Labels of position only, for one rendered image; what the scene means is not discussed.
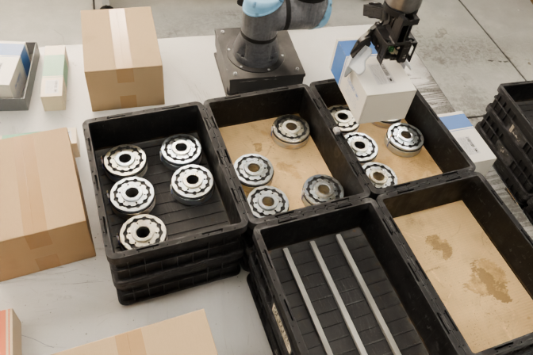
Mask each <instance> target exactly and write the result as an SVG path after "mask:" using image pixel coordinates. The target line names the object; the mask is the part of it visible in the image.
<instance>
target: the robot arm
mask: <svg viewBox="0 0 533 355"><path fill-rule="evenodd" d="M422 2H423V0H385V1H384V3H383V5H382V4H381V3H380V2H369V4H364V5H363V16H366V17H368V18H373V19H379V20H380V21H377V22H375V24H374V25H372V26H371V27H370V29H368V30H367V31H366V32H365V33H364V34H362V35H361V36H360V37H359V38H358V40H357V41H356V42H355V45H354V47H353V48H352V50H351V53H350V56H349V58H348V60H347V63H346V66H345V69H344V72H343V76H344V77H345V78H346V77H347V76H348V75H349V74H350V73H351V71H352V70H353V71H354V72H355V73H356V74H358V75H361V74H363V73H364V71H365V69H366V61H367V59H368V58H369V57H370V56H371V54H372V48H369V46H370V45H371V43H372V44H373V46H375V47H374V48H375V49H376V51H377V53H378V54H377V57H376V58H377V60H378V62H379V63H380V65H381V64H382V61H383V60H385V59H389V61H391V60H396V61H397V62H398V63H399V64H400V65H401V66H402V67H403V69H404V68H405V66H407V67H408V69H409V70H411V69H412V67H411V65H410V63H409V62H410V61H411V58H412V55H413V53H414V51H415V49H416V46H417V44H418V42H417V41H416V39H415V37H414V36H413V35H412V33H411V29H412V26H413V25H418V23H419V21H420V19H419V17H418V16H417V13H418V10H419V8H420V7H421V4H422ZM242 8H243V12H242V19H241V26H240V33H239V34H238V36H237V38H236V40H235V42H234V44H233V49H232V53H233V55H234V57H235V58H236V60H237V61H238V62H240V63H242V64H243V65H245V66H247V67H253V68H265V67H270V66H272V65H273V64H275V63H276V62H277V60H278V56H279V46H278V39H277V34H278V31H282V30H299V29H308V30H312V29H320V28H322V27H324V26H325V25H326V24H327V23H328V20H329V18H330V16H331V13H332V0H244V1H243V6H242ZM411 46H413V47H414V48H413V50H412V53H411V55H410V54H409V51H410V48H411Z"/></svg>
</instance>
